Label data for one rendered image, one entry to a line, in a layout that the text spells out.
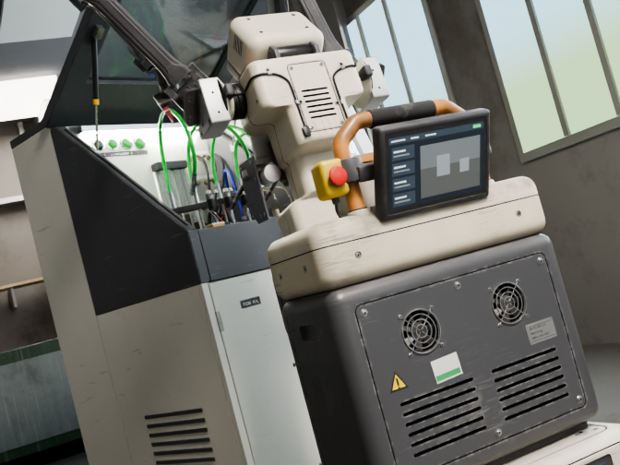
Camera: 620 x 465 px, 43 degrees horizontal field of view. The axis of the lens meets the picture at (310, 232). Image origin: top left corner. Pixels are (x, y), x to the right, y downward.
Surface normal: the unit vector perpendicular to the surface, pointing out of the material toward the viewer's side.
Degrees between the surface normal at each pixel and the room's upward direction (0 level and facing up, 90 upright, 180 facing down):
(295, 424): 90
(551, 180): 90
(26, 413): 90
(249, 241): 90
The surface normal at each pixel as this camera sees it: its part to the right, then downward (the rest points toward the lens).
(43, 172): -0.65, 0.13
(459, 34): -0.88, 0.21
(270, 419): 0.71, -0.23
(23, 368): 0.40, -0.17
